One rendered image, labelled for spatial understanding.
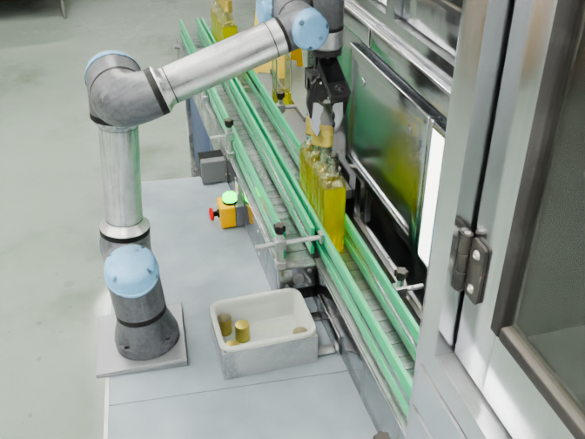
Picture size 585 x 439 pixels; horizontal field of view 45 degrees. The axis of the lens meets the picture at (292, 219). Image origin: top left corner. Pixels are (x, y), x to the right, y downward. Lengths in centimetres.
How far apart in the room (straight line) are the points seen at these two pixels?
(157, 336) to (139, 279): 16
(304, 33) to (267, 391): 77
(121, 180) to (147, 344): 38
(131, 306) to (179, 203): 71
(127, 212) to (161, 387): 40
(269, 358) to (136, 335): 31
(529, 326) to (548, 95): 18
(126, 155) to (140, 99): 22
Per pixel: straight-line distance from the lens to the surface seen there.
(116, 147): 155
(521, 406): 62
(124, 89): 138
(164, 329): 166
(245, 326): 165
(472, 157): 58
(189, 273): 193
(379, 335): 143
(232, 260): 196
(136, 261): 158
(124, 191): 160
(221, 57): 139
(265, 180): 207
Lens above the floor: 191
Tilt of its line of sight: 33 degrees down
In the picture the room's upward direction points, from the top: straight up
